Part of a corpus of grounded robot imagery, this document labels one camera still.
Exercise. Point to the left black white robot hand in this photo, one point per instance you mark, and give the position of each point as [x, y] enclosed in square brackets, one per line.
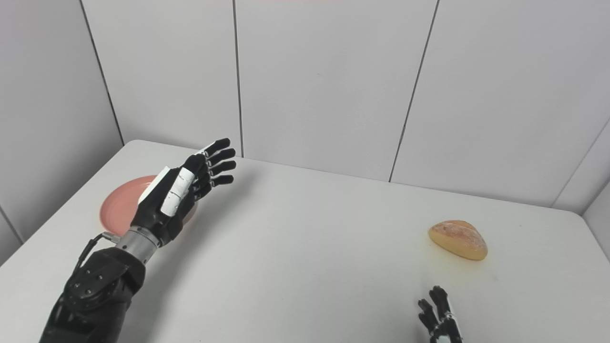
[157, 209]

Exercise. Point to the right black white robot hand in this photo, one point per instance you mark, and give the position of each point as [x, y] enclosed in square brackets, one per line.
[443, 324]

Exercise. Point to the pink round plate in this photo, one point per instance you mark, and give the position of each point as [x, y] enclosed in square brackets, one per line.
[116, 209]

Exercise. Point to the bread roll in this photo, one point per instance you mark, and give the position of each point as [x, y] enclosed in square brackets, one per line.
[458, 239]

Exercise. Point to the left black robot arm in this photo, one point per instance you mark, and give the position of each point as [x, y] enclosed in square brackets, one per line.
[95, 295]

